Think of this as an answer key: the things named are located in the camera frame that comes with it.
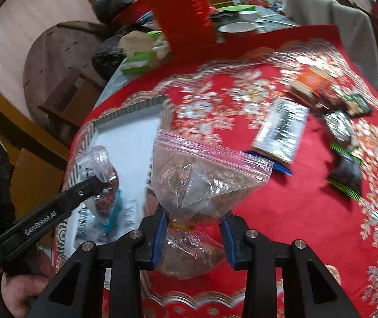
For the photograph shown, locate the striped cardboard box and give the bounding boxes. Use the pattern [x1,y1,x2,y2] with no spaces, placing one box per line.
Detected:
[56,94,176,262]

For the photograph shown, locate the brown wooden chair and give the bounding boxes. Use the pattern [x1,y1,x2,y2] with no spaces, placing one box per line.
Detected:
[38,68,105,130]

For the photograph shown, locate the labelled beige snack packet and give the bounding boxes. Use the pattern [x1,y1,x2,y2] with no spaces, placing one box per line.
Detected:
[251,99,309,164]

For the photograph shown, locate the black plastic bag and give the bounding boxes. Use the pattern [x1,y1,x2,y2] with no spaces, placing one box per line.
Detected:
[92,36,126,80]
[93,0,143,24]

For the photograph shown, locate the round wooden tabletop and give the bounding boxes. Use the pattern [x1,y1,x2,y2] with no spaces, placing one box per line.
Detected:
[23,21,110,126]

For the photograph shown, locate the yellow wooden chair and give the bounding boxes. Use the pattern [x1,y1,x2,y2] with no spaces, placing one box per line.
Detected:
[0,69,70,206]

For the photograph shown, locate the clear zip bag brown snacks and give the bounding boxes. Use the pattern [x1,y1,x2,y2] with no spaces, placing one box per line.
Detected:
[147,129,274,280]

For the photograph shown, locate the green tissue pack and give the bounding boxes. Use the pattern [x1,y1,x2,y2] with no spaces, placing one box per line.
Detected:
[119,30,171,75]

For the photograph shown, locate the clear bag red snacks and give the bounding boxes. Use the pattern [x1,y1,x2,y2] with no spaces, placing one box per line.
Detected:
[74,146,121,226]

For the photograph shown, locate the person's left hand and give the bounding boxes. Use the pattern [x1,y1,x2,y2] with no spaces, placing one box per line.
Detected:
[2,250,55,318]

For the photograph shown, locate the white cup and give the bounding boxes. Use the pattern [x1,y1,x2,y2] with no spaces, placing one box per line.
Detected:
[238,10,259,24]

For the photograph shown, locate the dark green snack packet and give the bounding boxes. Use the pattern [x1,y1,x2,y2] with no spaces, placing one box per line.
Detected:
[343,93,374,117]

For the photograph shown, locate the white chair cover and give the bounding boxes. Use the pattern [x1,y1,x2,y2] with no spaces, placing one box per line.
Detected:
[285,0,378,87]

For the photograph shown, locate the dark blue snack packet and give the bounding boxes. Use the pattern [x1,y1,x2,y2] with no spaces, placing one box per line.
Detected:
[244,150,293,176]

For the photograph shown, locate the stack of orange plastic stools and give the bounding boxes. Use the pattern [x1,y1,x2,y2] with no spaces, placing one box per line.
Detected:
[136,0,217,47]

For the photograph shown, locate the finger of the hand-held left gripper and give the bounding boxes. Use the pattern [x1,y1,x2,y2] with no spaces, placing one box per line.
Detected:
[60,175,109,208]

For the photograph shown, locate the grey lace tablecloth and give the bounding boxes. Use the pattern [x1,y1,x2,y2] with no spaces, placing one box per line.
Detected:
[103,7,302,100]

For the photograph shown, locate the red floral tablecloth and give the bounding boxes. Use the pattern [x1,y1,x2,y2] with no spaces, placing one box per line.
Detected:
[53,25,378,318]

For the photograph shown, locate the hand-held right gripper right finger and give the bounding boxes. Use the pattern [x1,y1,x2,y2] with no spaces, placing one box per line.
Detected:
[220,212,350,318]

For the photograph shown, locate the brown biscuit packet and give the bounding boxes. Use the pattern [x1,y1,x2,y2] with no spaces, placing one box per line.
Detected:
[290,67,337,111]

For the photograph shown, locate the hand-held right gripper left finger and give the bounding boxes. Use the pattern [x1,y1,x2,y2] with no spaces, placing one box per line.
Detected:
[33,205,169,318]

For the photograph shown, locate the dark glass jar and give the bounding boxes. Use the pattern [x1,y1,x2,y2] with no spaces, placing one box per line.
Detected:
[209,11,239,24]

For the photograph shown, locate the green sheet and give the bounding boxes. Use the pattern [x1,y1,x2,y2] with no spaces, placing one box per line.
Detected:
[215,5,256,13]

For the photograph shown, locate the red box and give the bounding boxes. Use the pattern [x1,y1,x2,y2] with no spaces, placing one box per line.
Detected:
[114,0,158,29]

